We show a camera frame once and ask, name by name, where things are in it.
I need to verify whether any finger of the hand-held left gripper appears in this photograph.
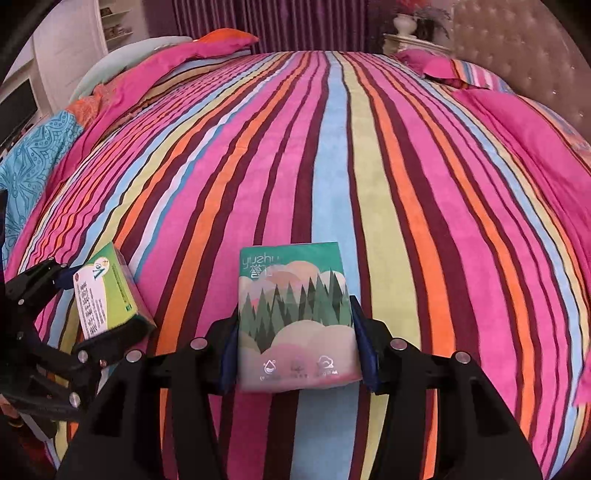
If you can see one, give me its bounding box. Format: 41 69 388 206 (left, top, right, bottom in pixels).
4 258 77 334
23 315 158 411

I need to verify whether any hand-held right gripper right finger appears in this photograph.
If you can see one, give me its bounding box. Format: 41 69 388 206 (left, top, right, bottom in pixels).
350 295 543 480

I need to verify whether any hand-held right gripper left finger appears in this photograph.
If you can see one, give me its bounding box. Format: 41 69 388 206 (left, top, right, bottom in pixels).
55 315 239 480

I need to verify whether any lime green carton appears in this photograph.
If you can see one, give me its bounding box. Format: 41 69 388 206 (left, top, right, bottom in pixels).
73 242 157 342

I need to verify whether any forest print tissue pack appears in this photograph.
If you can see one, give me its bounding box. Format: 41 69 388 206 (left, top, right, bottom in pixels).
238 241 363 393

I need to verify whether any blue patterned quilt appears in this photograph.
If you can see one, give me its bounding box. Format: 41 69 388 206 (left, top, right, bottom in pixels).
0 108 85 259

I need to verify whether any striped bed sheet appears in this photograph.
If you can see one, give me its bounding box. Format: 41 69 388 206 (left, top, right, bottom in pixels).
4 50 591 480

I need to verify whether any black television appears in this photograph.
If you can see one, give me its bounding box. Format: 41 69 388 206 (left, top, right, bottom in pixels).
0 78 38 149

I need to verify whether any pale green pillow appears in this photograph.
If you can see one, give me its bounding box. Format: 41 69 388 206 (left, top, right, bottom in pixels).
69 36 193 103

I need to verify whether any pink and orange quilt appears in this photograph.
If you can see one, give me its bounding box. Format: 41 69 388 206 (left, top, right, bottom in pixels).
69 28 259 139

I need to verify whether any large pink pillow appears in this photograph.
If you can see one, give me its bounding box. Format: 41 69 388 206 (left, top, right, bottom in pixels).
455 88 591 188

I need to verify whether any pink striped pillow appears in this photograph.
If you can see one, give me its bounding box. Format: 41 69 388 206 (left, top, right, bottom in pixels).
396 48 509 92

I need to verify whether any white carved nightstand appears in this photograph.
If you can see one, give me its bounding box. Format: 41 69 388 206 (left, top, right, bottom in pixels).
383 33 453 57

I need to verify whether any white vase with flowers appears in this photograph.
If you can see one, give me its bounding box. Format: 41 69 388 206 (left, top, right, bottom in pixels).
392 0 451 40

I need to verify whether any purple curtain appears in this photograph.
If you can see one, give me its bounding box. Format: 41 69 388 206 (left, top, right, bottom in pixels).
173 0 398 54

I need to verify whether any beige tufted headboard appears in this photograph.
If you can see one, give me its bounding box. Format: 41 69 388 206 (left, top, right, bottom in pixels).
443 0 591 136

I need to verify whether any white wall cabinet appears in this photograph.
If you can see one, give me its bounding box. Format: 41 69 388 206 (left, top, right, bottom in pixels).
0 0 181 153

